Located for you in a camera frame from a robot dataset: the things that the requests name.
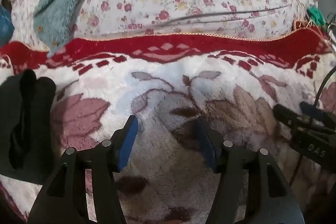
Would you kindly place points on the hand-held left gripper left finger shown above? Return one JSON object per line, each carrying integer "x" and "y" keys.
{"x": 128, "y": 142}

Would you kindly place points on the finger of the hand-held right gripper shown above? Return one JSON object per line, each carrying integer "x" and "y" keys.
{"x": 284, "y": 112}
{"x": 313, "y": 111}

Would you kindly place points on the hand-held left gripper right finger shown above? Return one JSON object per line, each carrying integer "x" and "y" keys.
{"x": 206, "y": 148}

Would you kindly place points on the black pants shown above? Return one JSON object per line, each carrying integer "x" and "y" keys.
{"x": 26, "y": 121}

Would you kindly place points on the red white floral fleece blanket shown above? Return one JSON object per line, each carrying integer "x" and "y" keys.
{"x": 168, "y": 87}

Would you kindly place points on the green cloth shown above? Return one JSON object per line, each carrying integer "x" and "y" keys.
{"x": 317, "y": 15}

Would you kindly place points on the teal fleece blanket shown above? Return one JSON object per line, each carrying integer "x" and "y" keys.
{"x": 60, "y": 3}

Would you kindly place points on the blue object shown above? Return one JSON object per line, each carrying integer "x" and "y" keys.
{"x": 5, "y": 26}

